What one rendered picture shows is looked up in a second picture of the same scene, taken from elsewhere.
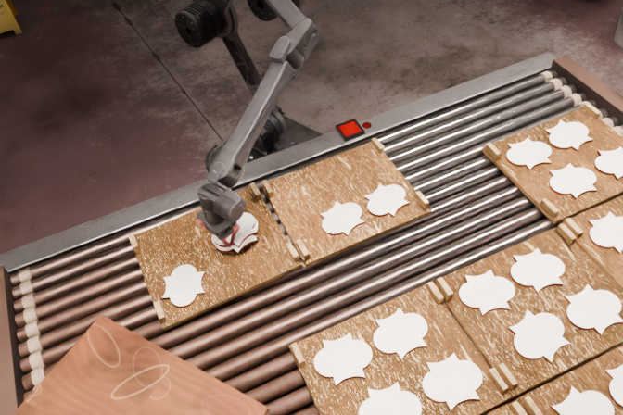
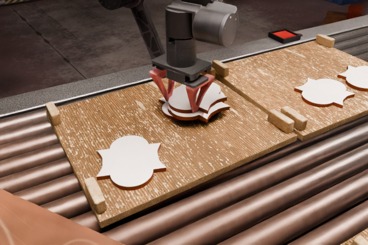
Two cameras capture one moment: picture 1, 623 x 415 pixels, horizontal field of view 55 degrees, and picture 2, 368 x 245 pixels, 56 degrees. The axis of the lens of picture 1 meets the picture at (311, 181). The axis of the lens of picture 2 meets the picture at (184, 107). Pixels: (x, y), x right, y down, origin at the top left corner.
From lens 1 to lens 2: 1.12 m
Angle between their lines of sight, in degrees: 16
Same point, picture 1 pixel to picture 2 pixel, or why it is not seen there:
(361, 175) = (320, 61)
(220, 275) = (183, 149)
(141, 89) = (53, 78)
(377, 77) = not seen: hidden behind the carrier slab
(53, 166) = not seen: outside the picture
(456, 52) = not seen: hidden behind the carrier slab
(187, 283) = (137, 157)
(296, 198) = (256, 77)
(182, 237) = (120, 110)
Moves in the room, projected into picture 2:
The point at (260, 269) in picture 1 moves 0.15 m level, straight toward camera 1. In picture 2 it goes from (240, 141) to (283, 196)
